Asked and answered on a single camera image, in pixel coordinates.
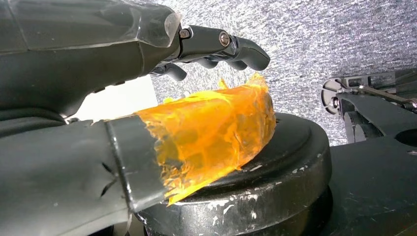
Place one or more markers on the black caster wheel assembly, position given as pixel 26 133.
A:
pixel 368 110

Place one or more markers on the orange translucent film wrap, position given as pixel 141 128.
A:
pixel 211 130

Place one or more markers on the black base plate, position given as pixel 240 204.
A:
pixel 371 189

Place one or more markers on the black round base disc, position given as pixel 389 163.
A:
pixel 280 182

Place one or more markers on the white panel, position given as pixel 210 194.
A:
pixel 123 99

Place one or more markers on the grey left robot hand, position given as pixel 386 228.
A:
pixel 65 65

